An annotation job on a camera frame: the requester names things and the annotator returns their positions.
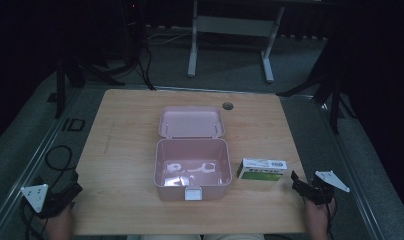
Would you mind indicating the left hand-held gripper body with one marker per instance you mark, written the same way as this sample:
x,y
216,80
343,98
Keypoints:
x,y
36,196

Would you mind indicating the person's left hand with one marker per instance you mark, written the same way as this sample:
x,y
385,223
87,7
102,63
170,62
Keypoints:
x,y
60,222

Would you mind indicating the white metal desk frame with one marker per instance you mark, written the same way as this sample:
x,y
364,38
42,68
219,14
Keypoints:
x,y
235,26

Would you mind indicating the white and green medicine box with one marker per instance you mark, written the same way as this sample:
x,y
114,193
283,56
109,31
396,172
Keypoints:
x,y
261,170

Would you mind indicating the black metal stand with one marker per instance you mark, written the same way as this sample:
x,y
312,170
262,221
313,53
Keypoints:
x,y
60,86
333,100

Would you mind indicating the dark equipment tower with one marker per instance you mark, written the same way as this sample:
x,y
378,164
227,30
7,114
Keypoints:
x,y
134,30

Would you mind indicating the pink plastic storage box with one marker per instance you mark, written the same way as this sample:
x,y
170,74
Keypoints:
x,y
193,153

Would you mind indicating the person's right hand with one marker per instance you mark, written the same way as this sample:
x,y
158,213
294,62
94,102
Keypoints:
x,y
318,213

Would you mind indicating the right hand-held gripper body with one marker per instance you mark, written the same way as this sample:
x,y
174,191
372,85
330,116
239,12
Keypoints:
x,y
325,186

